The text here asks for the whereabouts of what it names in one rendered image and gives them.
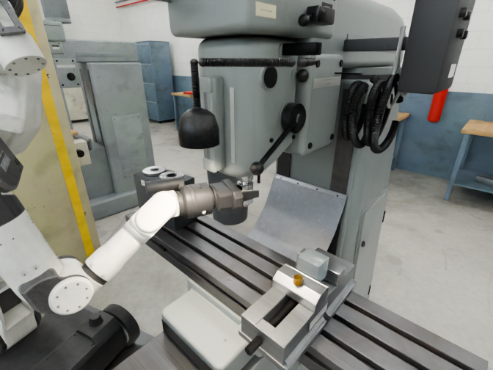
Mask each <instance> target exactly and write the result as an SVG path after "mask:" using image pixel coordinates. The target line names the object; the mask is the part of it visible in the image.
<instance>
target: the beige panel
mask: <svg viewBox="0 0 493 370"><path fill-rule="evenodd" d="M23 2H24V6H23V12H22V13H21V15H20V17H19V20H20V22H21V23H22V24H23V26H24V28H25V29H26V31H27V32H28V33H29V34H30V35H31V36H32V37H33V39H34V41H35V42H36V44H37V45H38V47H39V49H40V50H41V52H42V53H43V55H44V57H45V58H46V60H47V65H46V66H45V68H43V69H42V106H41V124H40V129H39V131H38V132H37V134H36V135H35V136H34V138H33V140H32V141H31V142H30V144H29V146H28V147H27V149H26V150H25V151H24V152H22V153H20V154H18V155H15V156H16V158H17V159H18V160H19V162H20V163H21V164H22V165H23V171H22V174H21V179H20V181H19V184H18V187H17V189H15V190H13V191H12V194H13V195H16V196H17V198H18V199H19V200H20V202H21V203H22V205H23V207H24V208H25V209H26V210H27V212H28V213H29V216H30V218H31V219H32V221H33V222H34V224H35V225H36V226H37V228H38V229H39V231H40V232H41V234H42V235H43V236H44V237H45V240H46V241H47V242H48V243H49V245H50V246H51V248H52V250H53V251H54V252H55V253H56V254H57V256H58V257H59V256H61V255H71V256H74V257H76V258H77V259H78V260H80V262H81V263H82V264H85V261H86V260H87V259H88V258H89V257H90V256H91V255H92V254H93V253H94V252H95V251H96V250H97V249H98V248H99V247H101V244H100V241H99V238H98V232H97V229H96V226H95V221H94V218H93V215H92V209H91V206H90V201H89V198H88V195H87V190H86V187H85V183H84V178H83V175H82V171H81V167H80V164H79V160H78V155H77V152H76V147H75V144H74V141H73V135H72V132H71V129H70V124H69V121H68V118H67V112H66V109H65V104H64V101H63V98H62V93H61V90H60V86H59V81H58V78H57V74H56V70H55V67H54V61H53V58H52V55H51V50H50V47H49V44H48V38H47V35H46V32H45V27H44V24H43V19H42V15H41V12H40V7H39V4H38V1H37V0H23Z"/></svg>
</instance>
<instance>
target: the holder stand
mask: <svg viewBox="0 0 493 370"><path fill-rule="evenodd" d="M181 176H183V180H184V183H185V185H189V184H194V177H191V176H189V175H185V174H183V173H182V172H179V171H173V170H168V169H167V168H165V167H162V166H153V167H147V168H145V169H144V170H143V171H142V172H140V173H136V174H134V181H135V186H136V193H137V197H138V202H139V209H140V208H141V207H143V205H144V204H146V202H147V201H148V200H149V199H151V197H152V196H154V195H155V194H153V195H147V193H146V188H145V182H146V181H155V180H161V179H165V178H175V177H181ZM195 220H197V217H194V218H190V219H186V218H185V217H184V216H179V217H173V218H170V219H169V220H168V221H167V222H166V223H165V224H164V225H163V226H164V227H166V228H169V229H171V230H173V231H175V232H176V231H178V230H180V229H181V228H183V227H185V226H187V225H188V224H190V223H191V222H193V221H195Z"/></svg>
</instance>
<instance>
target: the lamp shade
mask: <svg viewBox="0 0 493 370"><path fill-rule="evenodd" d="M178 139H179V146H181V147H182V148H188V149H206V148H213V147H216V146H217V145H219V144H220V138H219V125H218V123H217V121H216V117H215V114H213V113H212V112H210V111H208V110H207V109H203V108H202V107H201V108H199V109H195V108H194V107H193V108H192V109H188V110H187V111H186V112H184V113H183V114H182V115H181V116H180V122H179V126H178Z"/></svg>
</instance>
